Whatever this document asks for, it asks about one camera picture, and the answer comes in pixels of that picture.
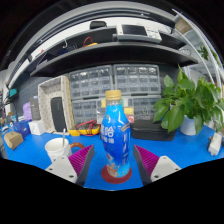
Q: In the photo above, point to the teal object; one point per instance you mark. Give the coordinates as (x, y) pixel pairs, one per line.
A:
(13, 93)

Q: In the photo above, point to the blue drink bottle gold cap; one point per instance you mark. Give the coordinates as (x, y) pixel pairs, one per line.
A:
(115, 140)

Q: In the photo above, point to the flat black case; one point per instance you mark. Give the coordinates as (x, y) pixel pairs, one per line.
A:
(151, 130)

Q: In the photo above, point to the yellow multimeter with red leads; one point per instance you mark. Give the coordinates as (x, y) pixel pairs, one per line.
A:
(83, 130)

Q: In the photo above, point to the white box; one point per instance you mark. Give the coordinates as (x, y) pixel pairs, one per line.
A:
(36, 127)

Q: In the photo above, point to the white power adapter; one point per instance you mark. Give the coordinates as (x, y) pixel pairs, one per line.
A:
(215, 144)

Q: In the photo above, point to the white shelf unit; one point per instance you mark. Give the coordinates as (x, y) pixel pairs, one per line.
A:
(206, 50)

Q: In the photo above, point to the green potted plant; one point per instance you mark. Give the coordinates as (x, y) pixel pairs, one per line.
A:
(186, 100)

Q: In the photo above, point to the purple box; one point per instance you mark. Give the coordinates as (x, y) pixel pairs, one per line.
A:
(27, 111)

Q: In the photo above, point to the blue box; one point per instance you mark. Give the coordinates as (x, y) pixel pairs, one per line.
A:
(22, 128)

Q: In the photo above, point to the dark grey box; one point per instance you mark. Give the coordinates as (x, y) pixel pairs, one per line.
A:
(35, 108)

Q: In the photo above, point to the black wall shelf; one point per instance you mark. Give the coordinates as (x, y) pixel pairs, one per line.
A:
(113, 56)

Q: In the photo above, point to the white oscilloscope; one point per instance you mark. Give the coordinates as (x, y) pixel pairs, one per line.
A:
(138, 32)

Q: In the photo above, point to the black object on shelf top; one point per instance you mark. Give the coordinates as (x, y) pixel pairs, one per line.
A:
(98, 24)

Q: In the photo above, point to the metal spoon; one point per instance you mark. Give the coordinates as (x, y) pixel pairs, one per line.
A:
(64, 138)

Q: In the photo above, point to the small cardboard box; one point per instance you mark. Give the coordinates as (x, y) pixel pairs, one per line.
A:
(14, 140)

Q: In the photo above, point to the black rectangular device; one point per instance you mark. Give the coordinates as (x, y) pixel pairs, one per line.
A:
(58, 115)

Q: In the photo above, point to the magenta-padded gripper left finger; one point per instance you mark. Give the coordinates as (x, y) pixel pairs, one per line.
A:
(61, 167)

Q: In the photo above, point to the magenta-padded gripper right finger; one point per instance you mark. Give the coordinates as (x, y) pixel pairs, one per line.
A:
(163, 167)

